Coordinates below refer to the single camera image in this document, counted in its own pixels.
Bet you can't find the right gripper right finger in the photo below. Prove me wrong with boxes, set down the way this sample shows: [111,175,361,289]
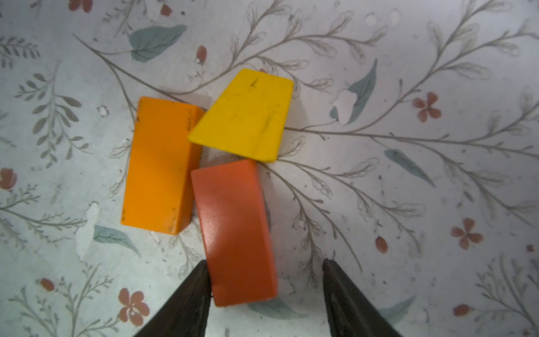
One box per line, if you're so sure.
[322,258,401,337]

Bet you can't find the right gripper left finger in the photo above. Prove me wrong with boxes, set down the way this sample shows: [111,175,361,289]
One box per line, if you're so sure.
[136,260,212,337]

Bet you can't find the red rectangular block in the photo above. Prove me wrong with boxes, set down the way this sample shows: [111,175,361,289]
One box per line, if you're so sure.
[191,160,278,307]

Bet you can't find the orange rectangular block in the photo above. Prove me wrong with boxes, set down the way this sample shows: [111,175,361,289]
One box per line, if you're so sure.
[121,97,204,235]

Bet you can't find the yellow wedge block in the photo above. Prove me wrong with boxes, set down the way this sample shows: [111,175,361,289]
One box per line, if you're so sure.
[188,69,294,163]

